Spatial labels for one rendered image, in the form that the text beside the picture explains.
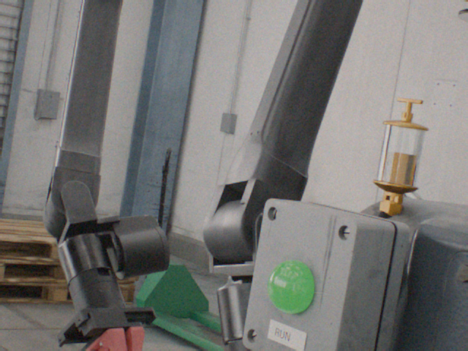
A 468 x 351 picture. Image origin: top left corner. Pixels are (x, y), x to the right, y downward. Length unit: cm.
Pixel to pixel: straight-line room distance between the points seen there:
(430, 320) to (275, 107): 38
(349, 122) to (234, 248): 689
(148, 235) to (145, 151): 832
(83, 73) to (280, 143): 45
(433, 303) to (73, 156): 70
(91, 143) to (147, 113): 829
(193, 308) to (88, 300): 529
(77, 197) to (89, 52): 23
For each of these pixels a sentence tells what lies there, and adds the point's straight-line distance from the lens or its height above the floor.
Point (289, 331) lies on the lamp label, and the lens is 53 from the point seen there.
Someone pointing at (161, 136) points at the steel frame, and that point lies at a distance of 910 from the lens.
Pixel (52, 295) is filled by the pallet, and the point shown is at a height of 6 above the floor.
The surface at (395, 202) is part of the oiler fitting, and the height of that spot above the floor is 134.
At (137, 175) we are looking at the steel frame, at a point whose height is 70.
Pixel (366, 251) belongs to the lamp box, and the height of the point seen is 131.
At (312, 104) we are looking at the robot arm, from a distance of 88.
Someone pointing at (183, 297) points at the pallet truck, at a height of 17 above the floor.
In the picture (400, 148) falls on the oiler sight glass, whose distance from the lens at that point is 58.
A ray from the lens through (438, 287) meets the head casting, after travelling 53.
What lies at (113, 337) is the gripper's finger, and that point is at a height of 112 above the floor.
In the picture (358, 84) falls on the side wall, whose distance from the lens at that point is 770.
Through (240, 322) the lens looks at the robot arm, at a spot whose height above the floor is 120.
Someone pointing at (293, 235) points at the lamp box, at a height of 131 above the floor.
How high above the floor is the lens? 137
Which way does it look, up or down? 3 degrees down
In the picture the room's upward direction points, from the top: 9 degrees clockwise
